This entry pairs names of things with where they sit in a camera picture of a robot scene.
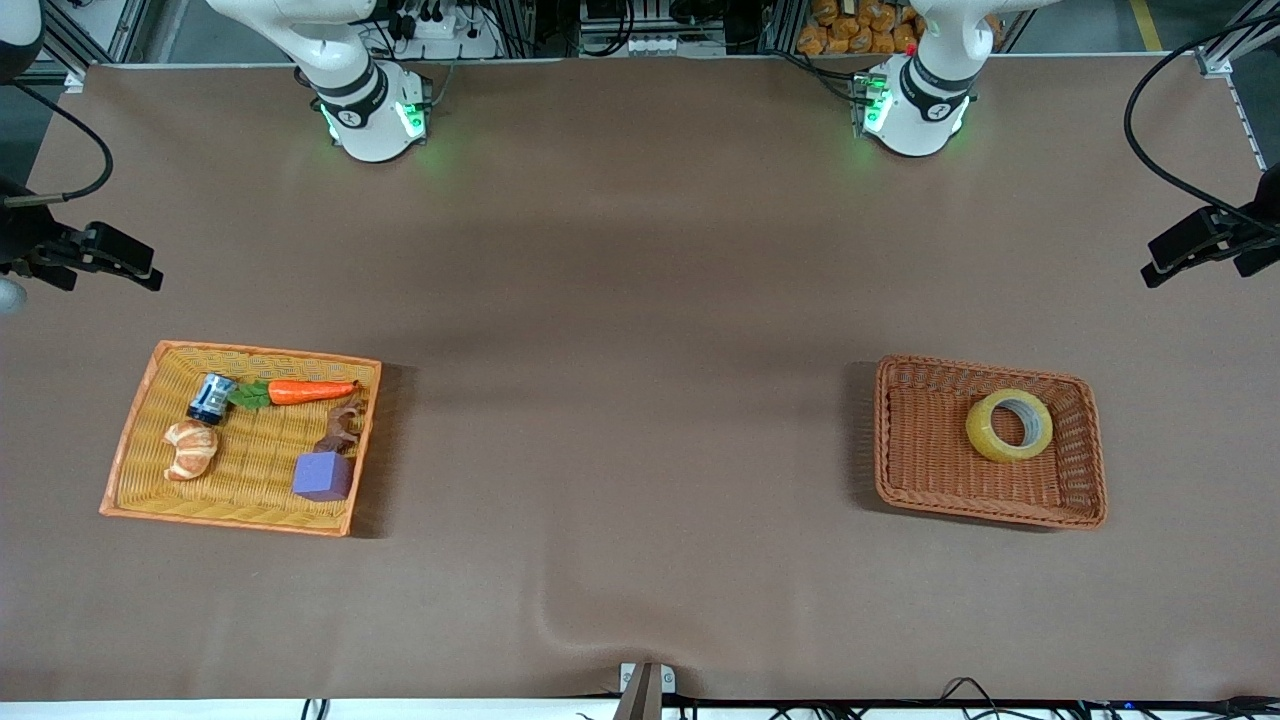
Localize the yellow tape roll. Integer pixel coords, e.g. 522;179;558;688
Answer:
966;389;1054;463

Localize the small blue can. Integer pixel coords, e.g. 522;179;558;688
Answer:
186;372;239;426

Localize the toy croissant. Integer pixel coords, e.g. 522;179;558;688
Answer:
163;420;219;483

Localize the orange toy carrot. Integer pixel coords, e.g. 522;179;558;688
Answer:
228;378;359;409

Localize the yellow wicker basket orange rim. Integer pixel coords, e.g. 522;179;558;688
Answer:
100;340;383;538

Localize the brown animal figure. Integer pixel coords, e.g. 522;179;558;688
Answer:
314;400;365;456

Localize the purple cube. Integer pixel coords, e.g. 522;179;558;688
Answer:
292;451;355;503

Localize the brown wicker basket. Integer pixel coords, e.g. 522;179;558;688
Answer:
875;354;1109;529

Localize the white power strip with plugs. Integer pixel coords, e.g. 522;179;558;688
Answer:
385;0;503;61

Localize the pile of orange bread toys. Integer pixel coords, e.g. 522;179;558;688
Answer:
797;0;921;56

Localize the brown table cloth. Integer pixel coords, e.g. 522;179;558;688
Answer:
0;55;1280;701

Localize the white empty power strip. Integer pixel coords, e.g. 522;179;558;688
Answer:
580;35;726;58

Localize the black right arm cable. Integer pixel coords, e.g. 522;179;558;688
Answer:
0;80;113;208

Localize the aluminium frame post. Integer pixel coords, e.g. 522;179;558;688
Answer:
1195;0;1280;77
40;0;151;93

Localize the black cable bundle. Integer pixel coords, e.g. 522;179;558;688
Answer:
680;678;1280;720

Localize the metal table edge bracket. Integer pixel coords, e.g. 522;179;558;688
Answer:
618;662;676;720

